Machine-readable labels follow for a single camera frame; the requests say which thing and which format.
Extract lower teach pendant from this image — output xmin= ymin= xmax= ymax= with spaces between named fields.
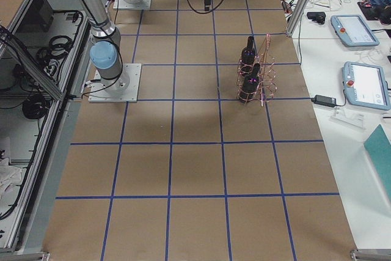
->
xmin=342 ymin=62 xmax=390 ymax=111

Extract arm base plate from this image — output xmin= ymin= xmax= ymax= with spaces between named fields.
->
xmin=113 ymin=0 xmax=152 ymax=10
xmin=88 ymin=64 xmax=142 ymax=103

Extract left dark wine bottle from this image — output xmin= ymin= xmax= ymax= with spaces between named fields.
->
xmin=238 ymin=35 xmax=256 ymax=76

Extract black monitor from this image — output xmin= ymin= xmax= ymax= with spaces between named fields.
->
xmin=29 ymin=0 xmax=54 ymax=32

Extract clear acrylic stand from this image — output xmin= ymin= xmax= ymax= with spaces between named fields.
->
xmin=330 ymin=107 xmax=365 ymax=130

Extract white crumpled cloth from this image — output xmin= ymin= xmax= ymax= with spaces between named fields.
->
xmin=0 ymin=135 xmax=23 ymax=204

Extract right dark wine bottle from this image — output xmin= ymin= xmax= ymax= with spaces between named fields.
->
xmin=238 ymin=63 xmax=260 ymax=103

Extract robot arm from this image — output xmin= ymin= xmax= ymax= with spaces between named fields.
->
xmin=80 ymin=0 xmax=130 ymax=92

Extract teach pendant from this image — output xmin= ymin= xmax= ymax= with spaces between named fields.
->
xmin=331 ymin=15 xmax=379 ymax=47
xmin=342 ymin=62 xmax=390 ymax=111

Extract black webcam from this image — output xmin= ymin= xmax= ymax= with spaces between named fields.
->
xmin=307 ymin=12 xmax=326 ymax=25

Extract copper wire bottle basket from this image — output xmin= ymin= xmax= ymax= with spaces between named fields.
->
xmin=236 ymin=34 xmax=277 ymax=106

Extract upper teach pendant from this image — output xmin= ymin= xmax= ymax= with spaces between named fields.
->
xmin=331 ymin=15 xmax=379 ymax=47

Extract dark wine bottle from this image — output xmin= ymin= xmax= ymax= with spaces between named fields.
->
xmin=238 ymin=35 xmax=256 ymax=76
xmin=238 ymin=63 xmax=260 ymax=103

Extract aluminium side frame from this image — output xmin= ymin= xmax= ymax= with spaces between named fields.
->
xmin=1 ymin=0 xmax=89 ymax=253

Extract green folder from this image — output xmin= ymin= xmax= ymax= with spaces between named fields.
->
xmin=364 ymin=125 xmax=390 ymax=184

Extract black power adapter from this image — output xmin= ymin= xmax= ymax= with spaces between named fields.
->
xmin=311 ymin=95 xmax=337 ymax=108

